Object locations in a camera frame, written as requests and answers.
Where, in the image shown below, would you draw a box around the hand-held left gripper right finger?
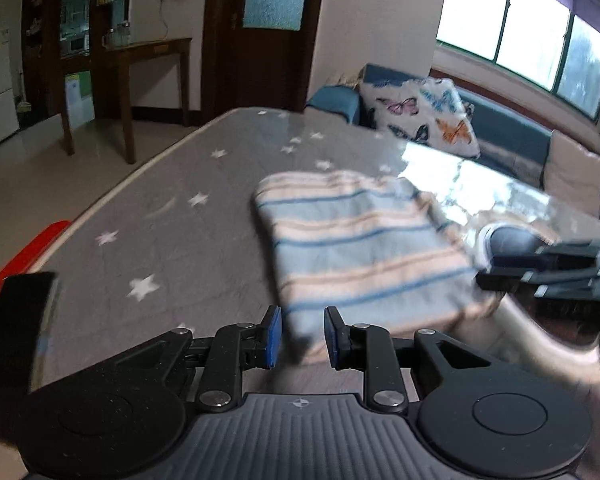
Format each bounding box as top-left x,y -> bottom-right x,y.
324,306 -> 521,413

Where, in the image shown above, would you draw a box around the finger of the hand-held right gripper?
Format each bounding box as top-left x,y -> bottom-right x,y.
477,267 -> 600,302
491,241 -> 600,268

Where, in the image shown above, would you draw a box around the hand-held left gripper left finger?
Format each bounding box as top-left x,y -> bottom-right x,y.
80,305 -> 283,413

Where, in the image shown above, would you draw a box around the blue striped pants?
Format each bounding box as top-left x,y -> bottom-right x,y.
252,170 -> 501,356

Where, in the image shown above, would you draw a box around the beige cushion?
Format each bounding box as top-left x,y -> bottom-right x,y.
542,130 -> 600,206

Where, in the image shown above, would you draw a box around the grey star-print tablecloth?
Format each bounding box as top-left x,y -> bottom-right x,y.
0,107 -> 600,411

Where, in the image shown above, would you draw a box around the butterfly print pillow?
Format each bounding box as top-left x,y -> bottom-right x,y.
357,77 -> 482,160

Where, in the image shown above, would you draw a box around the blue sofa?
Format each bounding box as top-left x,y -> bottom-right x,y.
305,62 -> 600,221

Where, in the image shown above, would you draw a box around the black chair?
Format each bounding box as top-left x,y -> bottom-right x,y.
0,271 -> 58,441

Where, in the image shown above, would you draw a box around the red plastic stool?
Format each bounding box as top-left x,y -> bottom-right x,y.
0,220 -> 72,295

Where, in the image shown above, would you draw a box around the green-framed window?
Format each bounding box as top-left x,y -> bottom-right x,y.
432,0 -> 600,121

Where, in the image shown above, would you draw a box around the dark wooden door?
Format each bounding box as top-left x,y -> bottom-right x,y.
202,0 -> 328,121

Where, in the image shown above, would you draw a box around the green white box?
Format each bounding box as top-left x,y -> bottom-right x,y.
65,71 -> 95,128

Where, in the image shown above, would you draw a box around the dark wooden side table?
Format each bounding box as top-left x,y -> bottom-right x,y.
60,37 -> 193,165

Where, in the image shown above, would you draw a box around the dark wooden cabinet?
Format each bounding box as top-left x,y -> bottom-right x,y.
22,0 -> 133,116

